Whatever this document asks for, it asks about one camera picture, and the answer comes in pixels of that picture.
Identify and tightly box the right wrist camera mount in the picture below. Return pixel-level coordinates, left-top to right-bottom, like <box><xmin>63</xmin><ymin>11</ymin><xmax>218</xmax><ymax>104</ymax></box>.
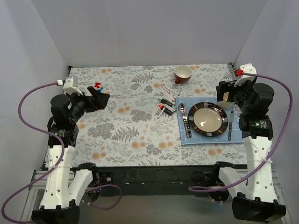
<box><xmin>234</xmin><ymin>63</ymin><xmax>257</xmax><ymax>87</ymax></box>

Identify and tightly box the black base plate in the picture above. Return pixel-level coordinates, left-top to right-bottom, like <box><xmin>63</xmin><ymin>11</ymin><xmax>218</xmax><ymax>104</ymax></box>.
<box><xmin>72</xmin><ymin>165</ymin><xmax>236</xmax><ymax>196</ymax></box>

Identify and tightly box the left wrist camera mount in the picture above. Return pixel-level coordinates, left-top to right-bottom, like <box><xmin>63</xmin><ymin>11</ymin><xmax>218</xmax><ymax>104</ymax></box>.
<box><xmin>56</xmin><ymin>76</ymin><xmax>83</xmax><ymax>96</ymax></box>

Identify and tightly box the red and white bowl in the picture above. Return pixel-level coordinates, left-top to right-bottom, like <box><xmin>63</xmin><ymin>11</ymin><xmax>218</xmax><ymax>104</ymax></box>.
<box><xmin>174</xmin><ymin>65</ymin><xmax>192</xmax><ymax>84</ymax></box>

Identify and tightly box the green cap highlighter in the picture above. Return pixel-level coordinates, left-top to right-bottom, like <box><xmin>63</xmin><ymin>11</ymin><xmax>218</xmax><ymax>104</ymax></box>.
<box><xmin>158</xmin><ymin>98</ymin><xmax>174</xmax><ymax>107</ymax></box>

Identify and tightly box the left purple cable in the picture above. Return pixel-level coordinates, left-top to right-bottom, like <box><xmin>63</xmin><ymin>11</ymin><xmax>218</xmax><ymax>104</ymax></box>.
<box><xmin>1</xmin><ymin>80</ymin><xmax>122</xmax><ymax>222</ymax></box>

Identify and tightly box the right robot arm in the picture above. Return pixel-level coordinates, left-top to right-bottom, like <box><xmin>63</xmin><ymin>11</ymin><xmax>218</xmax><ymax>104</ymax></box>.
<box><xmin>188</xmin><ymin>78</ymin><xmax>286</xmax><ymax>223</ymax></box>

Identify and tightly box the dark rimmed plate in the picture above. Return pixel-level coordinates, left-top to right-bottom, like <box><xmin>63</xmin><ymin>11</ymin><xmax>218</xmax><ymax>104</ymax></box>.
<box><xmin>188</xmin><ymin>102</ymin><xmax>228</xmax><ymax>137</ymax></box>

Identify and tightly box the metal spoon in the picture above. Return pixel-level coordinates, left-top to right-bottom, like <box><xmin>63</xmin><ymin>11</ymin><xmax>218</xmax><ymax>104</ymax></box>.
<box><xmin>178</xmin><ymin>103</ymin><xmax>186</xmax><ymax>116</ymax></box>

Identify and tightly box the orange cap highlighter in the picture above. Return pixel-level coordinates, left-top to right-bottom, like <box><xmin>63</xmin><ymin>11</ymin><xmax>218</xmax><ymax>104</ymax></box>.
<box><xmin>159</xmin><ymin>105</ymin><xmax>173</xmax><ymax>116</ymax></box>

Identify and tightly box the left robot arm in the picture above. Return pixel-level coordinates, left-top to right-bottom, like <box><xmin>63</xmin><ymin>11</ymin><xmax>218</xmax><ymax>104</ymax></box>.
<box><xmin>31</xmin><ymin>86</ymin><xmax>110</xmax><ymax>224</ymax></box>

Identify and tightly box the table knife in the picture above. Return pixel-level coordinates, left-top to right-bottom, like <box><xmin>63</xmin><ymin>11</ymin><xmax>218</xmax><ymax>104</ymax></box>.
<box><xmin>228</xmin><ymin>107</ymin><xmax>235</xmax><ymax>141</ymax></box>

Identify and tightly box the floral patterned table mat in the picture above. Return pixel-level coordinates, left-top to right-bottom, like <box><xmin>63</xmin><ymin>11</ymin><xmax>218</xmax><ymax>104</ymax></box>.
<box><xmin>69</xmin><ymin>64</ymin><xmax>246</xmax><ymax>167</ymax></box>

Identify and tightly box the cream enamel mug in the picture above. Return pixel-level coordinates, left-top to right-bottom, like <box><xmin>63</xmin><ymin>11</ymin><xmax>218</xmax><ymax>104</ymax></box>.
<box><xmin>217</xmin><ymin>92</ymin><xmax>235</xmax><ymax>110</ymax></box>

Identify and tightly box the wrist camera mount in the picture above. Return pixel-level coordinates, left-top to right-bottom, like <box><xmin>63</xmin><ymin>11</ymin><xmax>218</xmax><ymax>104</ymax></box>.
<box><xmin>234</xmin><ymin>63</ymin><xmax>257</xmax><ymax>87</ymax></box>
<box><xmin>56</xmin><ymin>76</ymin><xmax>83</xmax><ymax>96</ymax></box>

